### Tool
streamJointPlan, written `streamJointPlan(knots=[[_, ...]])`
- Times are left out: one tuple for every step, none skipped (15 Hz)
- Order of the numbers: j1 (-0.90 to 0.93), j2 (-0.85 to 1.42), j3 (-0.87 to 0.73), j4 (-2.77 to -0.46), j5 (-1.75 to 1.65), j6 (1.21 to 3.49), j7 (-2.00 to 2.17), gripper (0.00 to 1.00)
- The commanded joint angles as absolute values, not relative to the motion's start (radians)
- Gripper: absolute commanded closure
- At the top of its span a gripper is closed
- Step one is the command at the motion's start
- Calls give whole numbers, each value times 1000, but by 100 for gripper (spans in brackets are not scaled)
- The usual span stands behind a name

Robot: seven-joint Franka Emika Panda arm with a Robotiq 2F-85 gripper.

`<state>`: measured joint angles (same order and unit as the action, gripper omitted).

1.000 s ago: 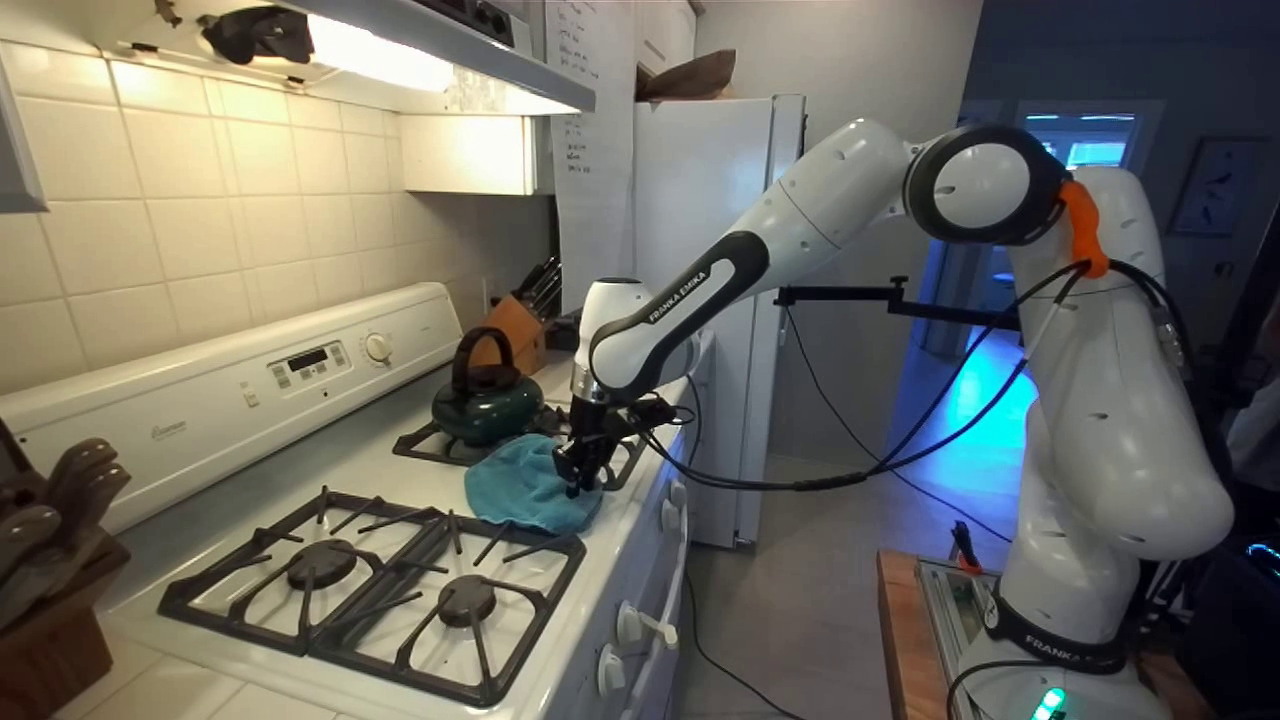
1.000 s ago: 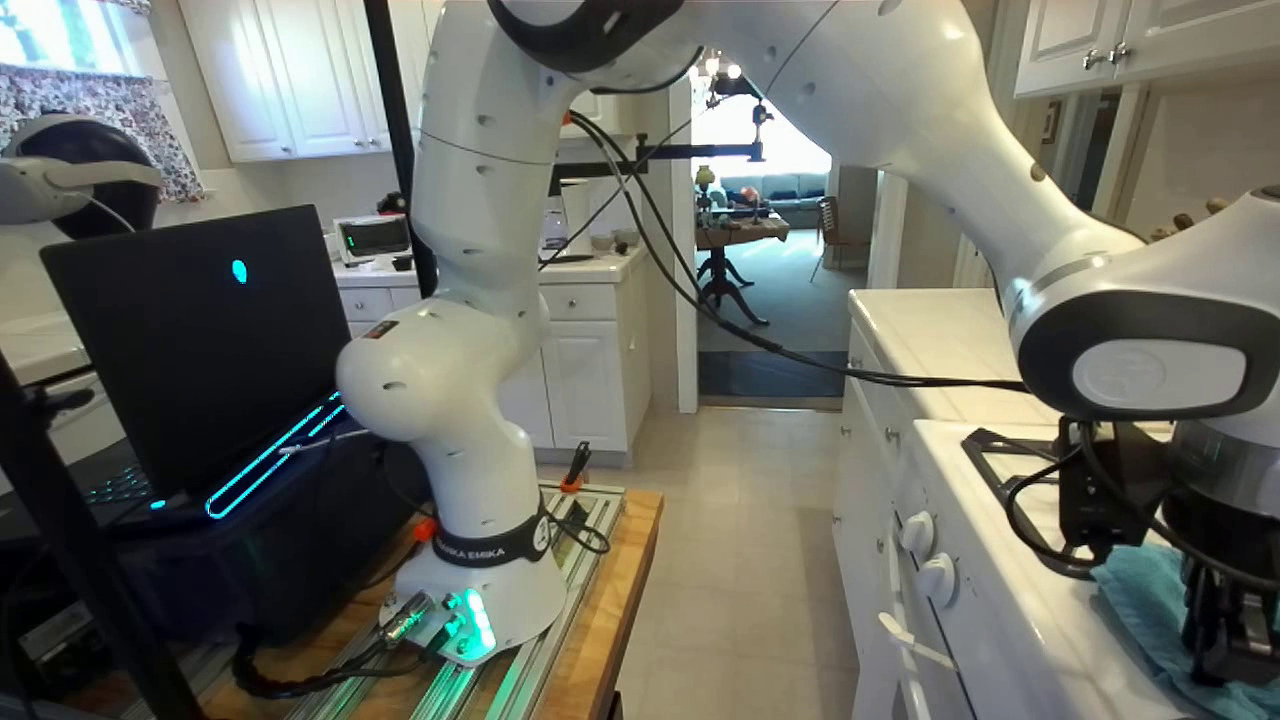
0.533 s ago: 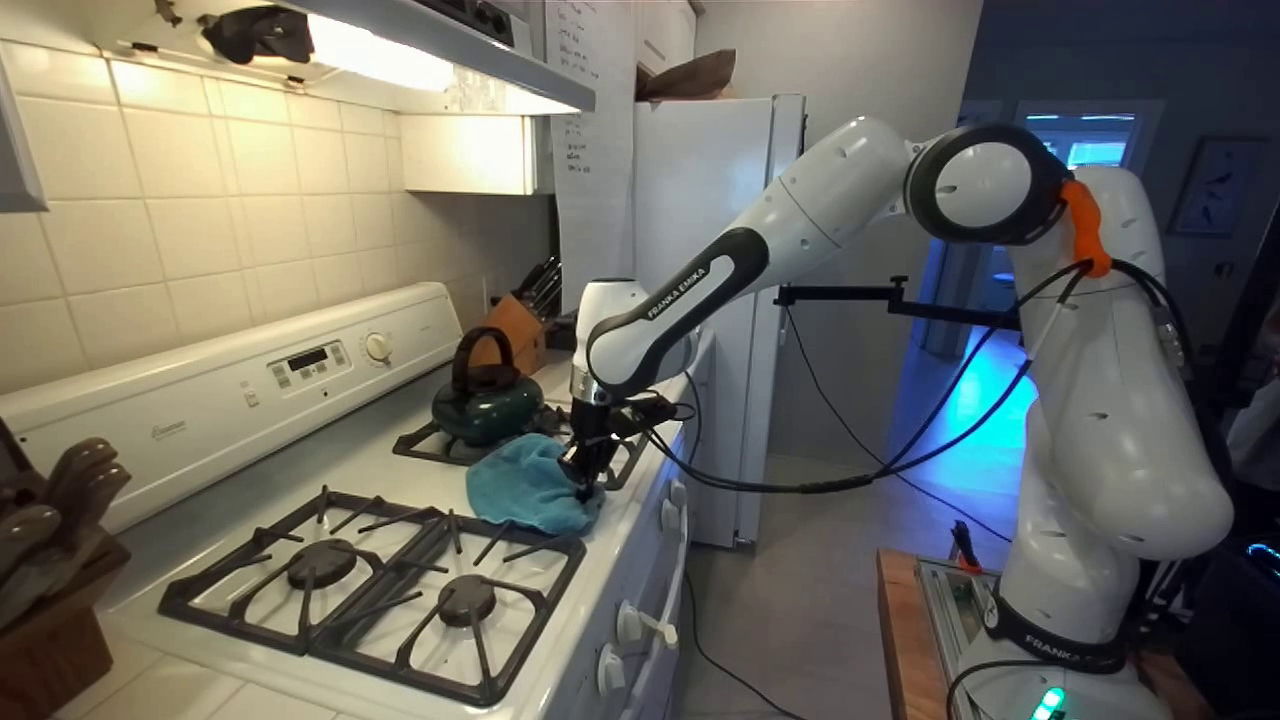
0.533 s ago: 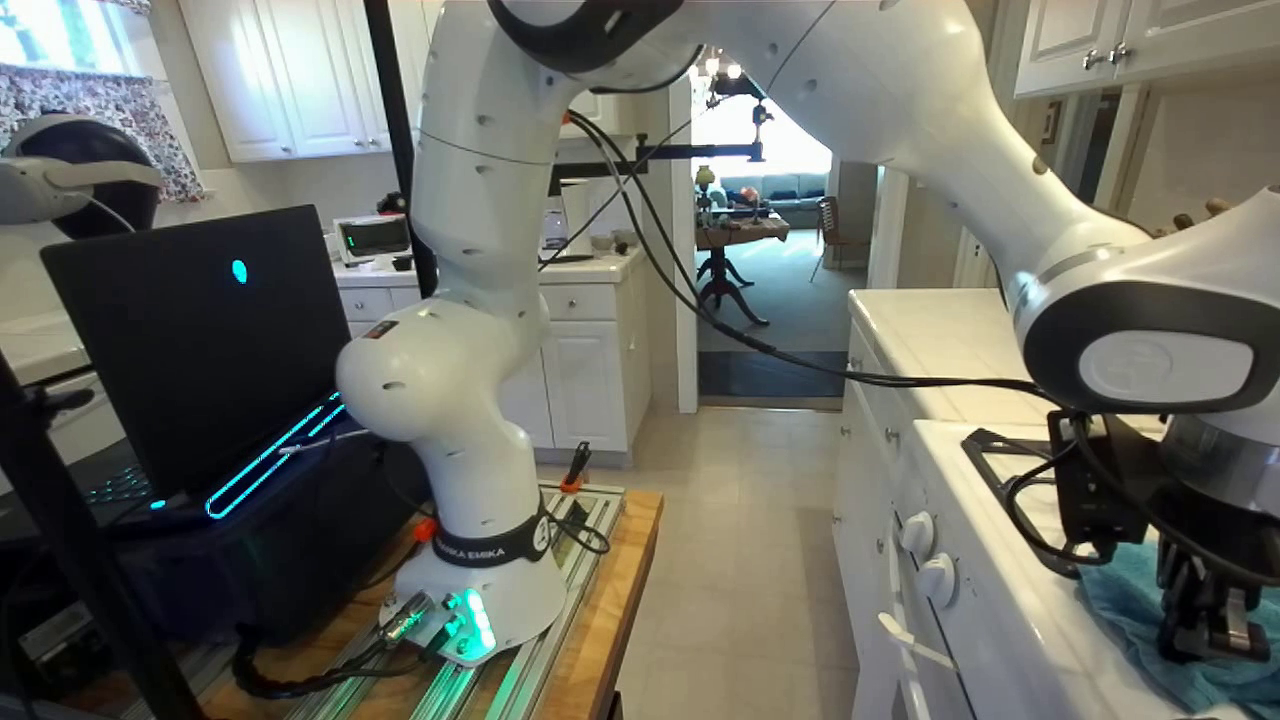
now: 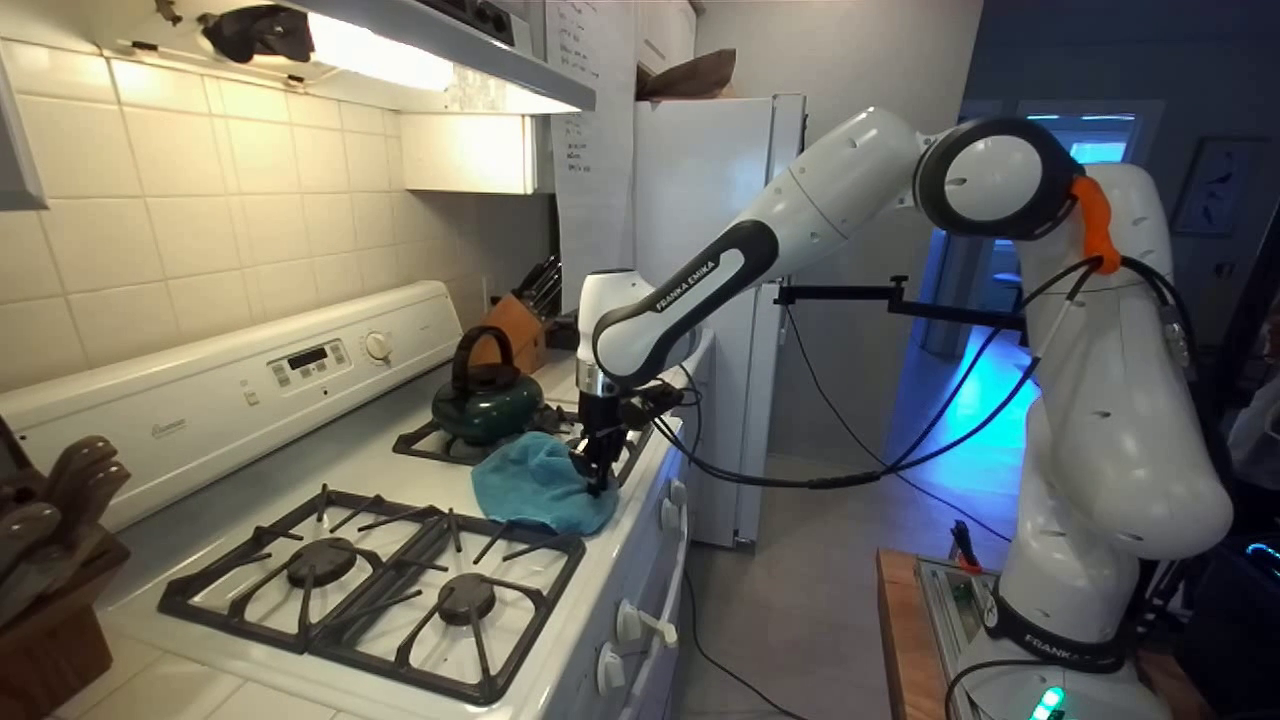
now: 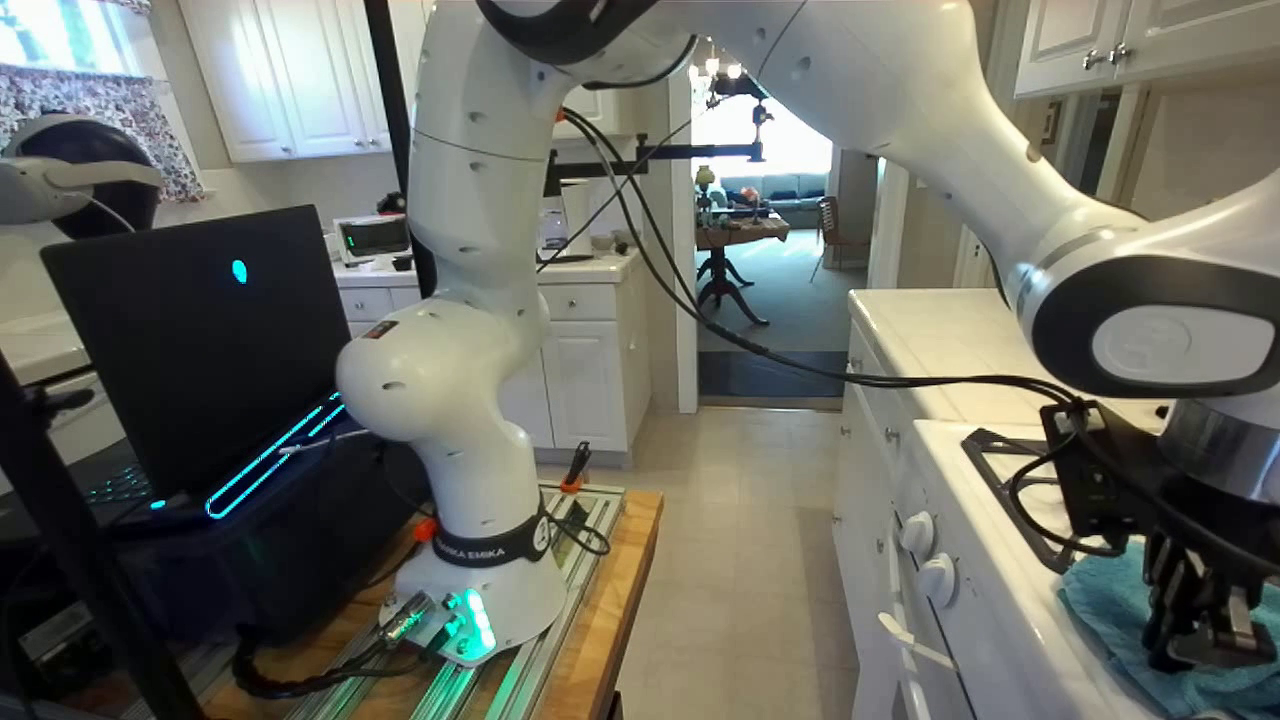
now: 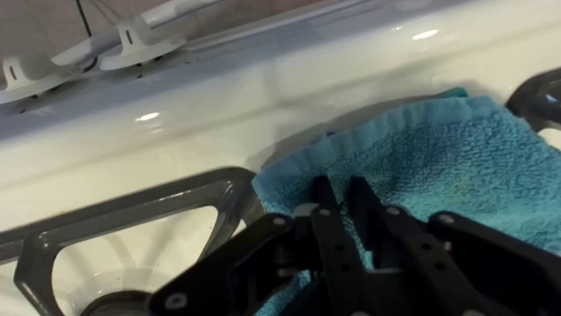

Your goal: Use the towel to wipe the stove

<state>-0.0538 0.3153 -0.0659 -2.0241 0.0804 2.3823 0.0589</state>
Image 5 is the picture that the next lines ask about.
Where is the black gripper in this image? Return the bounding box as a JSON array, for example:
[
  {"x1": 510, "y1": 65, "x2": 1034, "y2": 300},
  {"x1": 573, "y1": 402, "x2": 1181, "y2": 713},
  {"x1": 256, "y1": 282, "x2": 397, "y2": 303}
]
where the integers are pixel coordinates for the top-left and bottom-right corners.
[{"x1": 573, "y1": 380, "x2": 657, "y2": 500}]

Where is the teal terry towel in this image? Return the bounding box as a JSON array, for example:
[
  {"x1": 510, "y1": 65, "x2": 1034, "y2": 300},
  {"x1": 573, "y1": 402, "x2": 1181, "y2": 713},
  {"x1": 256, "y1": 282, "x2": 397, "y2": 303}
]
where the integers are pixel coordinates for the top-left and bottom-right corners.
[{"x1": 467, "y1": 426, "x2": 624, "y2": 540}]

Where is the black cast iron stove grate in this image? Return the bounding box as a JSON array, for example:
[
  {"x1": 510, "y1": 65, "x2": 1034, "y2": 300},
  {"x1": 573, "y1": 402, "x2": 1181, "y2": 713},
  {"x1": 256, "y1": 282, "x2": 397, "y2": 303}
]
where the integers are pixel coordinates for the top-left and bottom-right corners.
[
  {"x1": 387, "y1": 401, "x2": 657, "y2": 491},
  {"x1": 157, "y1": 485, "x2": 592, "y2": 713}
]

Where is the black stove burner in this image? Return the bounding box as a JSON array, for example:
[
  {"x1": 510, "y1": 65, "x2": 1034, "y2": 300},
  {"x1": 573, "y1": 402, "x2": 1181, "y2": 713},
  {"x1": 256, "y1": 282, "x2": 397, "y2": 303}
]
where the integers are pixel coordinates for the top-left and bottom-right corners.
[
  {"x1": 283, "y1": 534, "x2": 360, "y2": 593},
  {"x1": 436, "y1": 570, "x2": 501, "y2": 629}
]

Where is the white gas stove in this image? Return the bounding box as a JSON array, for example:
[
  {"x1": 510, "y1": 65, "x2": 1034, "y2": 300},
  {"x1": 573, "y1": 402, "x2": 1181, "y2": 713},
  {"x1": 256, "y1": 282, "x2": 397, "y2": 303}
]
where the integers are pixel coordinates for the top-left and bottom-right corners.
[{"x1": 0, "y1": 276, "x2": 698, "y2": 720}]

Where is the dark green kettle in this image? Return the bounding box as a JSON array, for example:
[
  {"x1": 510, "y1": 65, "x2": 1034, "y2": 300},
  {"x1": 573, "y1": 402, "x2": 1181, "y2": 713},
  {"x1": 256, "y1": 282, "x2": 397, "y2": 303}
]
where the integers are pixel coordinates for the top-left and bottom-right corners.
[{"x1": 429, "y1": 320, "x2": 551, "y2": 452}]

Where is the wooden knife block with knives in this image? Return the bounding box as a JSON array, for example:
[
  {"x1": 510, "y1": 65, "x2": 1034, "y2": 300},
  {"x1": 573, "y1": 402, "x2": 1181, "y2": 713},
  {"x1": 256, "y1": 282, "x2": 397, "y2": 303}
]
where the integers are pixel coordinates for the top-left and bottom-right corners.
[{"x1": 476, "y1": 257, "x2": 580, "y2": 375}]

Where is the white refrigerator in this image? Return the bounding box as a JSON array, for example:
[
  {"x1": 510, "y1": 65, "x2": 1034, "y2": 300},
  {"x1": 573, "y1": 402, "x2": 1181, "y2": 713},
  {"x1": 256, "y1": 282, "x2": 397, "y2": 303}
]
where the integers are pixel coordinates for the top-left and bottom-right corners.
[{"x1": 624, "y1": 93, "x2": 812, "y2": 551}]

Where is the white cabinet with handwriting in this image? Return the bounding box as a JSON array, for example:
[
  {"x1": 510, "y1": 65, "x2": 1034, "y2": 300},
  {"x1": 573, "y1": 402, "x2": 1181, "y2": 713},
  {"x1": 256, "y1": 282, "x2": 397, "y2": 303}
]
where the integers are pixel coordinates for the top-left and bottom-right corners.
[{"x1": 536, "y1": 0, "x2": 645, "y2": 317}]

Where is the wooden table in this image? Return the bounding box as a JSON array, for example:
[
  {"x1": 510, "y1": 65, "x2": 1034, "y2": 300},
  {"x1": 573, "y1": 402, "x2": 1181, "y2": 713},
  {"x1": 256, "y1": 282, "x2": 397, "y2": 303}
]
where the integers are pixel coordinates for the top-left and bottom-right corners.
[{"x1": 872, "y1": 546, "x2": 1205, "y2": 720}]

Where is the brown wooden bowl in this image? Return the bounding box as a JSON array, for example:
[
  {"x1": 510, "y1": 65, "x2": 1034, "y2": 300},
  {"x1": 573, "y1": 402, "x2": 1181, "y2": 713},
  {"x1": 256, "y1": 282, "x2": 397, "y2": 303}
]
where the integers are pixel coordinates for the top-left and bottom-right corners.
[{"x1": 631, "y1": 42, "x2": 740, "y2": 104}]

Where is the steel range hood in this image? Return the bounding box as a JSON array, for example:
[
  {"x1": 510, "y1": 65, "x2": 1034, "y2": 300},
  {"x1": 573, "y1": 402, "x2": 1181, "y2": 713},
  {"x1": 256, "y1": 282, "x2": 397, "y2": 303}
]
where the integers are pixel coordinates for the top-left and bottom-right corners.
[{"x1": 77, "y1": 0, "x2": 600, "y2": 116}]

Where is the dark object on hood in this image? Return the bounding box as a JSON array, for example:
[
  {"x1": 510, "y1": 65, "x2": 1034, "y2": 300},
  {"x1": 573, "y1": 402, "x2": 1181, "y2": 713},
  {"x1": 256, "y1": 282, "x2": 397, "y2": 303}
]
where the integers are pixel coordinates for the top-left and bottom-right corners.
[{"x1": 198, "y1": 0, "x2": 317, "y2": 66}]

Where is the dark knife block with knives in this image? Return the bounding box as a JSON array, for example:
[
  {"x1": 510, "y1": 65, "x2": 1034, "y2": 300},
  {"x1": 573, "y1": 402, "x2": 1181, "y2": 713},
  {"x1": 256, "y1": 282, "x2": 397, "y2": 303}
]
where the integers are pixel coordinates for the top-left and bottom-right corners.
[{"x1": 0, "y1": 420, "x2": 137, "y2": 720}]

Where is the white oven door handle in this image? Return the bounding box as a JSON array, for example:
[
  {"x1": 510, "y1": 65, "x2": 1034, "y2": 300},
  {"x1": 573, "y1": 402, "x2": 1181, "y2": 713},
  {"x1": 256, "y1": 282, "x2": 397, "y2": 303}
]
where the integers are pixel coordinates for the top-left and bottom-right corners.
[{"x1": 631, "y1": 526, "x2": 698, "y2": 720}]

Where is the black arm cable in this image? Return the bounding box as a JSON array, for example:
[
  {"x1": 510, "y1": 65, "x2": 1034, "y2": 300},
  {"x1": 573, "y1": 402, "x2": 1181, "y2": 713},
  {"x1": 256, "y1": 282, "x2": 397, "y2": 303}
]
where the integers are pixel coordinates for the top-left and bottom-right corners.
[{"x1": 651, "y1": 250, "x2": 1176, "y2": 491}]

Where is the black camera boom rod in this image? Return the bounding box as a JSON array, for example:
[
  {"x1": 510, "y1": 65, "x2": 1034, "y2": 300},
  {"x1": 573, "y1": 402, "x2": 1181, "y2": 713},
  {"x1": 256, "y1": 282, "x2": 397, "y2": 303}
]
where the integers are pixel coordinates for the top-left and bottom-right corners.
[{"x1": 776, "y1": 271, "x2": 1037, "y2": 331}]

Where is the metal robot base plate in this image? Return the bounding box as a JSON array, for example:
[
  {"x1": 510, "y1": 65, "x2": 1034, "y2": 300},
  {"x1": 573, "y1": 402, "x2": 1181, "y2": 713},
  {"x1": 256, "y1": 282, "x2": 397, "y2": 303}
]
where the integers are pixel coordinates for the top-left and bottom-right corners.
[{"x1": 915, "y1": 556, "x2": 1176, "y2": 720}]

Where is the orange cable clip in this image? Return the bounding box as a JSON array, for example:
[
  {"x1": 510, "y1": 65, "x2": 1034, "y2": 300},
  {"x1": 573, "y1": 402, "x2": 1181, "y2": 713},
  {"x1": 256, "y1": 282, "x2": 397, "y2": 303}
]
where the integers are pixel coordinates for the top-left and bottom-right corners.
[{"x1": 1068, "y1": 170, "x2": 1130, "y2": 280}]

